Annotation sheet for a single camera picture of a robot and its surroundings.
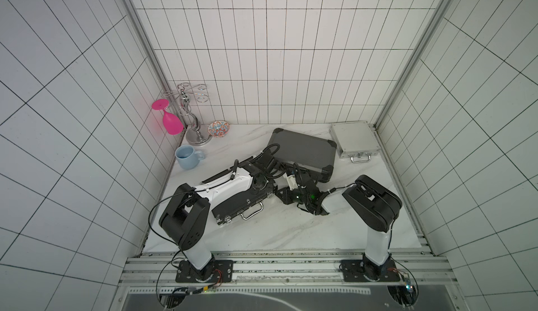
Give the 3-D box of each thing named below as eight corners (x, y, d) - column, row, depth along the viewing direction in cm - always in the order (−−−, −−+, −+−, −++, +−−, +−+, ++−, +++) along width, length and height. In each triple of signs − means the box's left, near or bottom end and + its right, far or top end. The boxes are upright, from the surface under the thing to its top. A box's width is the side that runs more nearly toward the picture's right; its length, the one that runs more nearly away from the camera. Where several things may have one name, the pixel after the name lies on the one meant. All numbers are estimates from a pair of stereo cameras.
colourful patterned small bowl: (208, 137, 116) (206, 133, 113) (211, 125, 123) (210, 120, 120) (228, 137, 116) (227, 133, 113) (230, 125, 123) (229, 120, 120)
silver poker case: (337, 162, 106) (340, 155, 101) (328, 128, 122) (331, 120, 117) (379, 162, 106) (384, 155, 101) (365, 128, 122) (369, 120, 117)
